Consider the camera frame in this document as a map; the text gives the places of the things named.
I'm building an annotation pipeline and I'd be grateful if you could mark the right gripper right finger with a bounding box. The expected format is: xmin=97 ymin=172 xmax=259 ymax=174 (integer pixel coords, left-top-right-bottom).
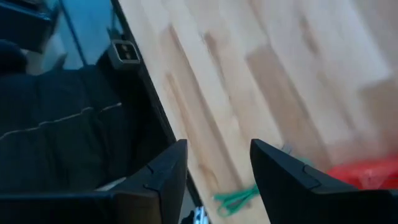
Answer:
xmin=250 ymin=139 xmax=389 ymax=224

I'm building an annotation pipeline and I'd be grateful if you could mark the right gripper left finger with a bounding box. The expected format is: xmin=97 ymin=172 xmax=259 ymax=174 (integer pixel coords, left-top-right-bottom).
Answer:
xmin=112 ymin=139 xmax=188 ymax=224

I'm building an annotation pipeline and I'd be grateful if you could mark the red plastic basket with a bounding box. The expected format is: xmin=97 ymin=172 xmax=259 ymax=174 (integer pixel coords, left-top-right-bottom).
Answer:
xmin=326 ymin=154 xmax=398 ymax=191

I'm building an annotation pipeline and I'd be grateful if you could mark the dark fabric cover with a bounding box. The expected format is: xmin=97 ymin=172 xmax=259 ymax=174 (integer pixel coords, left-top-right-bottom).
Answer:
xmin=0 ymin=62 xmax=175 ymax=195

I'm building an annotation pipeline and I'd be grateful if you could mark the black table edge frame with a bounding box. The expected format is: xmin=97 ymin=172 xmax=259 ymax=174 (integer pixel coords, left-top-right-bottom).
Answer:
xmin=110 ymin=0 xmax=210 ymax=224

